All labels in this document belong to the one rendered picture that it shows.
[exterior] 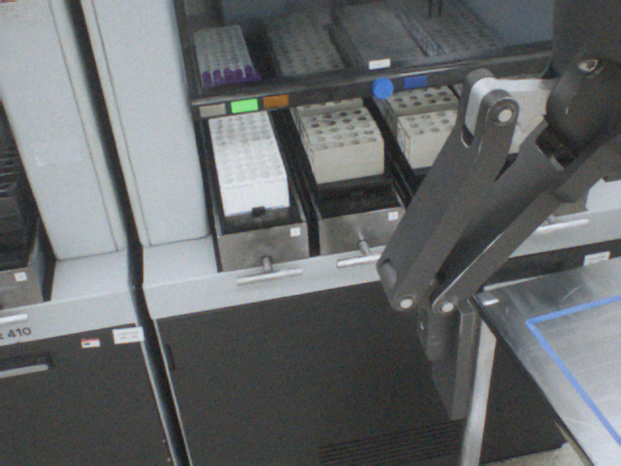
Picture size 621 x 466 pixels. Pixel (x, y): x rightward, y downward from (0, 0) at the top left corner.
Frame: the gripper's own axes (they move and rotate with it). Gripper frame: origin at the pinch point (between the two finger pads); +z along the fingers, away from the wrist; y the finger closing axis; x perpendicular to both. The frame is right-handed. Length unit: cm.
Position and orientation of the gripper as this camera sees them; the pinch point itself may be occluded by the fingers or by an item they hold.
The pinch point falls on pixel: (582, 355)
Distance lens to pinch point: 39.2
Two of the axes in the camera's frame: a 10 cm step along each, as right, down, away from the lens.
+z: 0.5, 7.9, 6.1
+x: -1.9, -5.9, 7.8
